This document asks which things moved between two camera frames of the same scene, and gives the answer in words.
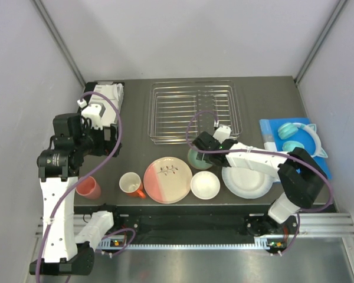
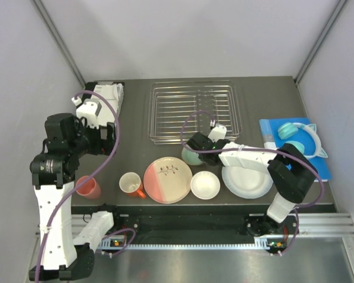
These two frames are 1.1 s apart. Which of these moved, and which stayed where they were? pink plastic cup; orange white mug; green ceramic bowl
Moved: green ceramic bowl
Stayed: orange white mug; pink plastic cup
